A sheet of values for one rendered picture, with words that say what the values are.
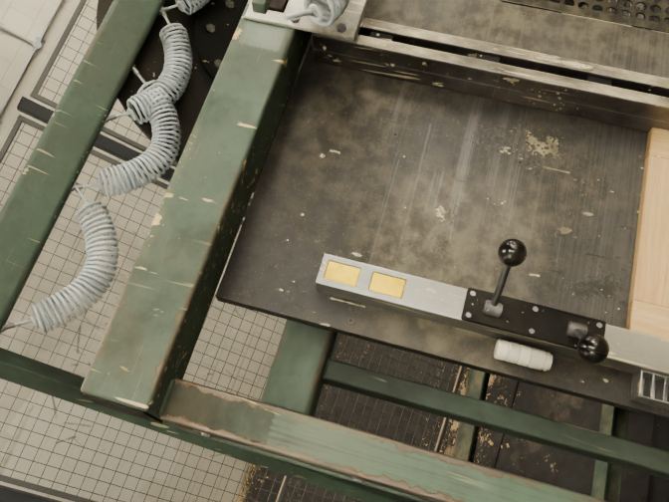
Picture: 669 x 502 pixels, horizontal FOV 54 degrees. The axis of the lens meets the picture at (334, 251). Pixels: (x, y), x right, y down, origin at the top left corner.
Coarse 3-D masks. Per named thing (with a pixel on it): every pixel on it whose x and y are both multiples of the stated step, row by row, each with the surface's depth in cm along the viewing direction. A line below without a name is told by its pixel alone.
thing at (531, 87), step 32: (352, 0) 110; (320, 32) 108; (352, 32) 107; (384, 32) 112; (416, 32) 112; (352, 64) 116; (384, 64) 114; (416, 64) 111; (448, 64) 109; (480, 64) 109; (512, 64) 111; (544, 64) 109; (576, 64) 108; (480, 96) 114; (512, 96) 112; (544, 96) 110; (576, 96) 108; (608, 96) 106; (640, 96) 105; (640, 128) 110
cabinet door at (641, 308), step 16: (656, 128) 109; (656, 144) 108; (656, 160) 106; (656, 176) 105; (656, 192) 104; (640, 208) 104; (656, 208) 103; (640, 224) 102; (656, 224) 102; (640, 240) 101; (656, 240) 101; (640, 256) 100; (656, 256) 100; (640, 272) 99; (656, 272) 99; (640, 288) 98; (656, 288) 98; (640, 304) 97; (656, 304) 97; (640, 320) 96; (656, 320) 96; (656, 336) 95
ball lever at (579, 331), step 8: (568, 328) 92; (576, 328) 91; (584, 328) 91; (576, 336) 90; (584, 336) 82; (592, 336) 81; (600, 336) 82; (584, 344) 81; (592, 344) 81; (600, 344) 81; (584, 352) 81; (592, 352) 81; (600, 352) 80; (608, 352) 81; (584, 360) 82; (592, 360) 81; (600, 360) 81
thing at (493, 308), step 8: (512, 240) 87; (504, 248) 87; (512, 248) 86; (520, 248) 86; (504, 256) 87; (512, 256) 86; (520, 256) 86; (504, 264) 89; (512, 264) 87; (520, 264) 87; (504, 272) 89; (504, 280) 90; (496, 288) 92; (496, 296) 92; (488, 304) 93; (496, 304) 93; (488, 312) 93; (496, 312) 93
